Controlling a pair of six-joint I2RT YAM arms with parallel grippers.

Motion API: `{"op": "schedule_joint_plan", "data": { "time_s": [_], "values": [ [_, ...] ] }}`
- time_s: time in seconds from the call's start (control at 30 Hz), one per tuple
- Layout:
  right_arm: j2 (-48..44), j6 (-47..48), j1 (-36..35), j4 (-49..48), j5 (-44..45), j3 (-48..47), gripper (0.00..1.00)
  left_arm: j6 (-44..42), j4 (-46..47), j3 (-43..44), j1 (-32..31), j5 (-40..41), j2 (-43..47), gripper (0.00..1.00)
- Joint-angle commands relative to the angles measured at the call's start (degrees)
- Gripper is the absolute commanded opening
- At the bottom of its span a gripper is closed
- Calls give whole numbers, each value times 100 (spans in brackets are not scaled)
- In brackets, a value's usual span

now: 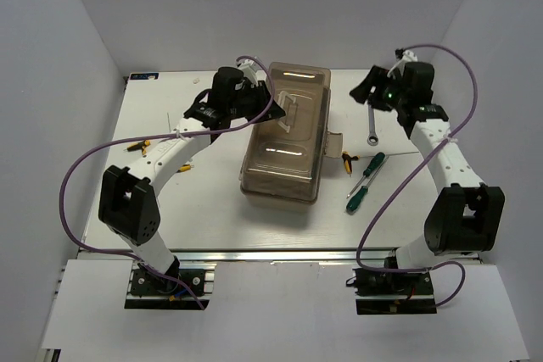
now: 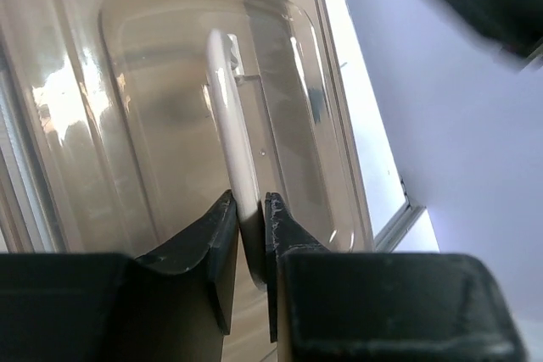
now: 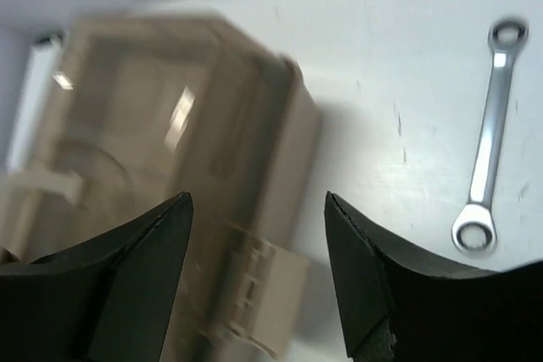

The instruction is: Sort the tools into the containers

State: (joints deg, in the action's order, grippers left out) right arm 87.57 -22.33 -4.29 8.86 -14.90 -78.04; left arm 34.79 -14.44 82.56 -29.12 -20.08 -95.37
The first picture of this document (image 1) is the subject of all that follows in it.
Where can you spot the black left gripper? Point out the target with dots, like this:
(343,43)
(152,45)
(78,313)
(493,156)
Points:
(261,95)

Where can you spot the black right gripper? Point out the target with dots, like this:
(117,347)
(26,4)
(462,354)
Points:
(376,78)

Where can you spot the beige plastic toolbox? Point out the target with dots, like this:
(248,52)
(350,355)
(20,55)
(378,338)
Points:
(283,161)

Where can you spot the yellow black T-handle hex key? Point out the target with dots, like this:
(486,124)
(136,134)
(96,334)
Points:
(141,146)

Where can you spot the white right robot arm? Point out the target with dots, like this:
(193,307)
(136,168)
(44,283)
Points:
(467,212)

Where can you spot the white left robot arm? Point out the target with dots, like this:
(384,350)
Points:
(128,203)

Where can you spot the silver ratchet wrench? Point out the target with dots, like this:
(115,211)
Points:
(372,138)

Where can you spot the small green screwdriver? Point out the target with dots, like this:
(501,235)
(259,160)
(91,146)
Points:
(374,164)

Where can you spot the large green screwdriver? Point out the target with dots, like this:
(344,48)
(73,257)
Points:
(359,191)

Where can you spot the blue label sticker left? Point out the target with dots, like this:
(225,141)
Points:
(143,76)

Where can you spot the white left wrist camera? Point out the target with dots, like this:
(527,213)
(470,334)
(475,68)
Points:
(249,66)

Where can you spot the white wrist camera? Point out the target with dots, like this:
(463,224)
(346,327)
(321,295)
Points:
(249,66)
(403,57)

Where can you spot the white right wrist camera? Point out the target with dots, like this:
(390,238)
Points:
(403,57)

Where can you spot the yellow black T-handle key right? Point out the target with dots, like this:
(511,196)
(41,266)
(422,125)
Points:
(348,161)

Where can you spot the long yellow black T-handle key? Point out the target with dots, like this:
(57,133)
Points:
(185,167)

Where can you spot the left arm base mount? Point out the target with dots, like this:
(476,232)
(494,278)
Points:
(147,292)

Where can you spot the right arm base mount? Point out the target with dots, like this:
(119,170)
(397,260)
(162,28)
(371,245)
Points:
(378,293)

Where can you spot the aluminium table front rail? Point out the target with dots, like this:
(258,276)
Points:
(273,255)

